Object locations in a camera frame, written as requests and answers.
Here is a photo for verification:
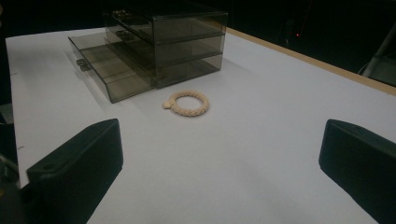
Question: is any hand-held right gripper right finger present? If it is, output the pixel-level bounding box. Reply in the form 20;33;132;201
318;119;396;224

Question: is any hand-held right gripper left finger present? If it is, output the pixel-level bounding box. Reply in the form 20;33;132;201
25;118;124;224

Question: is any beige braided hair tie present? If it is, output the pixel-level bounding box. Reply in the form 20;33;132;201
162;90;210;118

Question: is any smoky transparent drawer cabinet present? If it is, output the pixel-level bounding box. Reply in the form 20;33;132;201
103;7;229;90

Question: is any metal stand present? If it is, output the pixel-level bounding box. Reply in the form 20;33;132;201
361;22;396;78

